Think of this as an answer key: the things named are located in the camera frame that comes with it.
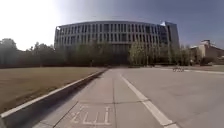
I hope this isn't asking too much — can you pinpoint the row of trees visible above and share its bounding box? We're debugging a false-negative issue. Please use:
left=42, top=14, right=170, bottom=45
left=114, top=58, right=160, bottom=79
left=0, top=37, right=201, bottom=69

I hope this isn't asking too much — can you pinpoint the large curved glass-fronted building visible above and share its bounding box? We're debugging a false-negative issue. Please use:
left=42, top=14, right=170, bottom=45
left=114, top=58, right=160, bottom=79
left=53, top=20, right=181, bottom=66

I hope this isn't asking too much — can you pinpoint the grey stone slab pavement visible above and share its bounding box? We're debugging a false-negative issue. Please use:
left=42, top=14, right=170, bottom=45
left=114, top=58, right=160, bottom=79
left=31, top=67, right=224, bottom=128

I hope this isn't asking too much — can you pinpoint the dry grass lawn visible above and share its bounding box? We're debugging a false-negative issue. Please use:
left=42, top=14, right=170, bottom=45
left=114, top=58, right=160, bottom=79
left=0, top=66, right=106, bottom=114

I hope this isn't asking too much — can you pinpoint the long low stone kerb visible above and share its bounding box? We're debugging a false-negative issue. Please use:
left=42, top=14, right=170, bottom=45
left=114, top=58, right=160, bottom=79
left=0, top=68, right=109, bottom=128

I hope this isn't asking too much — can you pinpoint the beige building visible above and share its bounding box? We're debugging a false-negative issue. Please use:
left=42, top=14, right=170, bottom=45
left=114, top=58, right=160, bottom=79
left=189, top=39, right=224, bottom=66

